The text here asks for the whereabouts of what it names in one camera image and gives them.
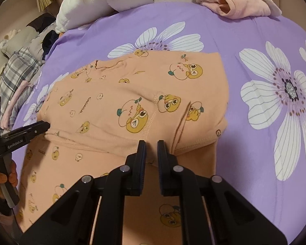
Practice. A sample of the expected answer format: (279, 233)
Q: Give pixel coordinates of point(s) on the orange cartoon print pants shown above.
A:
(112, 102)

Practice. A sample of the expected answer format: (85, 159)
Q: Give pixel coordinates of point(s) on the grey plaid blanket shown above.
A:
(17, 66)

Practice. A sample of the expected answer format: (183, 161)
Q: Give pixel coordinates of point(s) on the purple floral bedsheet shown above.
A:
(244, 145)

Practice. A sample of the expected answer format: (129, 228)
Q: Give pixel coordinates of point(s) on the white plush blanket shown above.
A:
(91, 2)

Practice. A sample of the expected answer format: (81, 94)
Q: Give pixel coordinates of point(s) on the grey cushion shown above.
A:
(30, 38)

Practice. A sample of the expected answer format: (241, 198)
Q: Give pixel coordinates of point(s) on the light pink cloth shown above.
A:
(15, 99)

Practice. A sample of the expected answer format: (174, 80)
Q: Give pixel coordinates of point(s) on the dark navy cloth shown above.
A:
(49, 43)

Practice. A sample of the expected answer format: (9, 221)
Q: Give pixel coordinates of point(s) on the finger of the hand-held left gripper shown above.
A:
(30, 130)

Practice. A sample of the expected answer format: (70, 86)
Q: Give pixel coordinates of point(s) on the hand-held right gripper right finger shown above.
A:
(160, 163)

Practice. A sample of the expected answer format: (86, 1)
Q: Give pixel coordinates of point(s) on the grey cloth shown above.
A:
(30, 93)

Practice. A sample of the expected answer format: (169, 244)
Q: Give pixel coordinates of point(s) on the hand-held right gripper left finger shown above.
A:
(143, 163)

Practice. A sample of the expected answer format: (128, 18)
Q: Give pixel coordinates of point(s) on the brown cloth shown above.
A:
(40, 20)

